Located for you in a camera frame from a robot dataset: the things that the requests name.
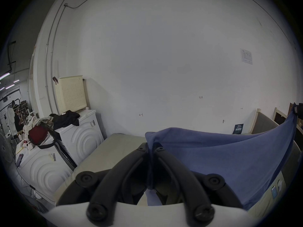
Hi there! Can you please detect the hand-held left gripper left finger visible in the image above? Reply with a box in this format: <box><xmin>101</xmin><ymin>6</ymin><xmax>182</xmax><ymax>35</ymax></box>
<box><xmin>57</xmin><ymin>142</ymin><xmax>150</xmax><ymax>224</ymax></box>

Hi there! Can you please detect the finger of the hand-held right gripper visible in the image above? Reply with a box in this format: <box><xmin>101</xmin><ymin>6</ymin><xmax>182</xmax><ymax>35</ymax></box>
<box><xmin>293</xmin><ymin>102</ymin><xmax>303</xmax><ymax>127</ymax></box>

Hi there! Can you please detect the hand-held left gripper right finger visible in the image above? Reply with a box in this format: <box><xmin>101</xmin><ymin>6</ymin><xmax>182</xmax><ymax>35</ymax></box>
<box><xmin>153</xmin><ymin>147</ymin><xmax>243</xmax><ymax>224</ymax></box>

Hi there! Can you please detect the blue shirt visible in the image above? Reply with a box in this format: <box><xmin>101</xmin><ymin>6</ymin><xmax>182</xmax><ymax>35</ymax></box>
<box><xmin>145</xmin><ymin>107</ymin><xmax>299</xmax><ymax>211</ymax></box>

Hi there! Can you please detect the bed with beige sheet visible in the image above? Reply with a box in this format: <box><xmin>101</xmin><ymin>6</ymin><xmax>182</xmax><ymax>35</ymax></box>
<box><xmin>56</xmin><ymin>133</ymin><xmax>288</xmax><ymax>219</ymax></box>

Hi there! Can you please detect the grey padded headboard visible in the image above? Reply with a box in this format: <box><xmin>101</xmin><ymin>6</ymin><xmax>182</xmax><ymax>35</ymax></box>
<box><xmin>251</xmin><ymin>107</ymin><xmax>288</xmax><ymax>135</ymax></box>

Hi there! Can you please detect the white washing machine with basket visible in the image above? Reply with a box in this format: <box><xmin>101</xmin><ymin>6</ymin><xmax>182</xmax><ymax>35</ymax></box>
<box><xmin>49</xmin><ymin>75</ymin><xmax>105</xmax><ymax>166</ymax></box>

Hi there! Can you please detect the white washing machine with clothes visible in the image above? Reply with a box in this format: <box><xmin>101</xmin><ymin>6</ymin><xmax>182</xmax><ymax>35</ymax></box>
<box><xmin>15</xmin><ymin>117</ymin><xmax>74</xmax><ymax>203</ymax></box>

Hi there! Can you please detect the white paper sheet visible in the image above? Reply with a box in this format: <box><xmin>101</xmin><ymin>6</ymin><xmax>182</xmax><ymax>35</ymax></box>
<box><xmin>240</xmin><ymin>48</ymin><xmax>254</xmax><ymax>65</ymax></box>

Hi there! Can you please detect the white standing fan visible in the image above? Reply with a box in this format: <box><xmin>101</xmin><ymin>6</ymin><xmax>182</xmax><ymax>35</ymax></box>
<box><xmin>0</xmin><ymin>133</ymin><xmax>13</xmax><ymax>164</ymax></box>

